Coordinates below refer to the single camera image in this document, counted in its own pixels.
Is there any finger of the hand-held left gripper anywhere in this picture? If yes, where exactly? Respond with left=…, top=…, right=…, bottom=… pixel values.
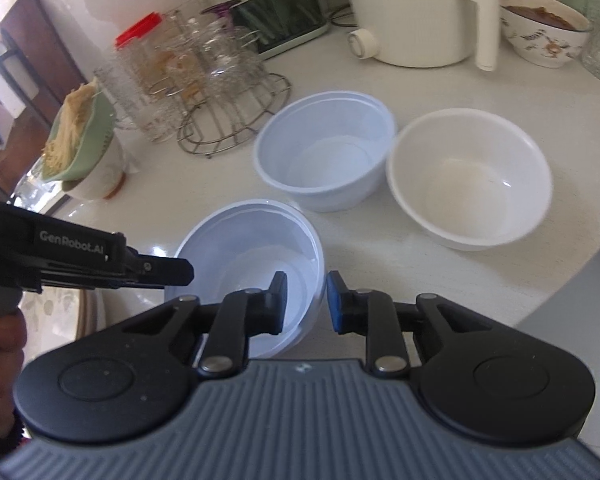
left=126, top=254, right=195, bottom=291

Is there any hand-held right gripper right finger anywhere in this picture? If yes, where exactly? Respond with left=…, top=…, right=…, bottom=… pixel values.
left=326, top=270, right=513, bottom=378

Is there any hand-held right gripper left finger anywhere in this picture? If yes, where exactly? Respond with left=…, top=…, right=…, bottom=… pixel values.
left=120, top=271, right=288, bottom=377

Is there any pale blue bowl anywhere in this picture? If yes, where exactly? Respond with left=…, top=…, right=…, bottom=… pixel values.
left=165, top=199, right=327, bottom=360
left=253, top=91, right=398, bottom=213

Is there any plain white bowl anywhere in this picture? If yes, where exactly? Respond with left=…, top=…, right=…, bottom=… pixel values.
left=386, top=108, right=553, bottom=252

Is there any person's left hand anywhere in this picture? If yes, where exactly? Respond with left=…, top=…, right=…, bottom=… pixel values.
left=0, top=307, right=28, bottom=433

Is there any white bowl with brown foot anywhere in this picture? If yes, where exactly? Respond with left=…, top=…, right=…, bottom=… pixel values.
left=62, top=145, right=128, bottom=202

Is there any bundle of dried noodles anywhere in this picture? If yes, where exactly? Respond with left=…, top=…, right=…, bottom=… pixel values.
left=41, top=78, right=101, bottom=176

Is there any green square bowl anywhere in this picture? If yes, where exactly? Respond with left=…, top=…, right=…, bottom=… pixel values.
left=40, top=77, right=117, bottom=183

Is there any dark wooden cutting board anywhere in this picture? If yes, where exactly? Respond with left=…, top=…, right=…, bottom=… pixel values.
left=0, top=0, right=88, bottom=171

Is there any tall clear glass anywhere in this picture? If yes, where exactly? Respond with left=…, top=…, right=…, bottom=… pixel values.
left=180, top=12, right=231, bottom=91

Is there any red lid plastic jar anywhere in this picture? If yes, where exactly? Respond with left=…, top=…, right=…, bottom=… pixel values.
left=115, top=11, right=181, bottom=111

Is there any green chopstick holder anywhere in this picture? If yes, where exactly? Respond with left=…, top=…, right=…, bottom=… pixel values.
left=207, top=0, right=331, bottom=58

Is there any white electric pot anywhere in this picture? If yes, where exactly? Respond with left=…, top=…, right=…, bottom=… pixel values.
left=337, top=0, right=501, bottom=72

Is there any patterned bowl with brown contents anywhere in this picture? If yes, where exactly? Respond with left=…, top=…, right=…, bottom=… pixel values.
left=500, top=0, right=593, bottom=68

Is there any wire glass rack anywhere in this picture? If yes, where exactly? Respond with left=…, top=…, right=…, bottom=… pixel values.
left=176, top=72, right=292, bottom=158

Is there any upturned glass on wire rack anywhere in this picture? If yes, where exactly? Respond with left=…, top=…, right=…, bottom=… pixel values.
left=215, top=25, right=271, bottom=106

